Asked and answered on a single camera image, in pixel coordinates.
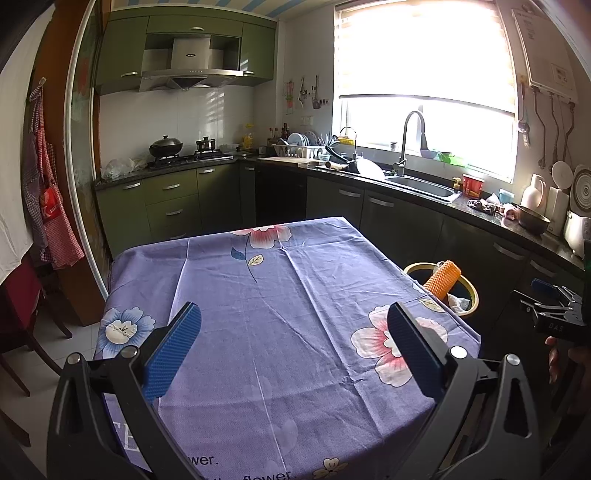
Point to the white jug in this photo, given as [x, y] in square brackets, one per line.
[533, 196]

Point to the glass sliding door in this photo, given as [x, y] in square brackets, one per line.
[83, 161]

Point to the red cup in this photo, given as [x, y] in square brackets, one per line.
[473, 187]

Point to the steel range hood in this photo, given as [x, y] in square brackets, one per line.
[191, 60]

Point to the white rice cooker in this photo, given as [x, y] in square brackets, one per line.
[577, 233]

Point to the yellow oil bottle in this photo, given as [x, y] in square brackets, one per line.
[248, 138]

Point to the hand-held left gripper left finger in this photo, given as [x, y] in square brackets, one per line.
[173, 350]

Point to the black frying pan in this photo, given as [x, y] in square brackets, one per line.
[341, 159]

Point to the black wok with lid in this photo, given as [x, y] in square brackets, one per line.
[166, 147]

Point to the yellow rimmed trash bin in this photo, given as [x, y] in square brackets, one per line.
[418, 267]

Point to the person's right hand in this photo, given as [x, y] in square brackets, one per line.
[552, 360]

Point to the white plate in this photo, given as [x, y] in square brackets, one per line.
[371, 170]

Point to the steel kitchen faucet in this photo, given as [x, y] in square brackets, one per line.
[424, 138]

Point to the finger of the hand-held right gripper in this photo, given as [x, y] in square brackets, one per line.
[547, 287]
[530, 304]

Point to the purple checked apron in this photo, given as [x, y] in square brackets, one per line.
[30, 184]

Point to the steel sink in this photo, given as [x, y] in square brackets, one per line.
[422, 186]

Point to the small black faucet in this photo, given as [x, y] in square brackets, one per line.
[353, 136]

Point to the dark metal bowl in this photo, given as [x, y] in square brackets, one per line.
[533, 221]

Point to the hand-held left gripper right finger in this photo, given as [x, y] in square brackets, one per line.
[415, 350]

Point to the round white board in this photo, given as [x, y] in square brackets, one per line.
[562, 174]

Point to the wooden cutting board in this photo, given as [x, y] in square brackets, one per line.
[286, 160]

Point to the green lower cabinets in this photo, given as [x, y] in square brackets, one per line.
[175, 207]

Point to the green plastic basket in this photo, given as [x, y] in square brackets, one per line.
[452, 159]

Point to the white water heater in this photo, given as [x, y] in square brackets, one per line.
[547, 50]

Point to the dark sauce bottles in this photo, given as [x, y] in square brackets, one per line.
[278, 134]

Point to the clear plastic bag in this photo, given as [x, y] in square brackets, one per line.
[122, 168]

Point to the dark rag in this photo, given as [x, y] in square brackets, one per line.
[482, 206]

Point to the gas stove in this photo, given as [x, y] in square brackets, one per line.
[194, 160]

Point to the orange mesh roll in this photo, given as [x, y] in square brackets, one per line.
[443, 279]

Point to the purple floral tablecloth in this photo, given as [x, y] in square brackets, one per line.
[286, 323]

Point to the round patterned plate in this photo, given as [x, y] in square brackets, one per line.
[582, 191]

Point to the wooden rolling pin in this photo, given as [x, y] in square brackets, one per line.
[336, 165]

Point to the purple bowl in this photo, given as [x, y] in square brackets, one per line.
[430, 154]

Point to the green cabinets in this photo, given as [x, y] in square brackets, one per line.
[120, 50]
[175, 207]

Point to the white sheet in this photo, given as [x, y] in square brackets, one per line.
[16, 138]

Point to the white box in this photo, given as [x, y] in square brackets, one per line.
[557, 212]

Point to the window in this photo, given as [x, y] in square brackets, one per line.
[425, 55]

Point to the dish rack with dishes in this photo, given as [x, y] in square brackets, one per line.
[300, 150]

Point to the wooden chair with red cloth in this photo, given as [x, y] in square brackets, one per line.
[27, 295]

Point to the red checked apron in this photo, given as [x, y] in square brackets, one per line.
[57, 217]

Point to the light blue cup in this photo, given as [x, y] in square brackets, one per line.
[506, 197]

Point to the green upper cabinets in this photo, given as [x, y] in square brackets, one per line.
[120, 50]

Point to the dark lower cabinets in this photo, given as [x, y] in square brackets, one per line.
[406, 226]

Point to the yellow soap pump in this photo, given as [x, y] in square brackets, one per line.
[456, 185]

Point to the hanging kitchen utensils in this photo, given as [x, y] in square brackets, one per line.
[304, 94]

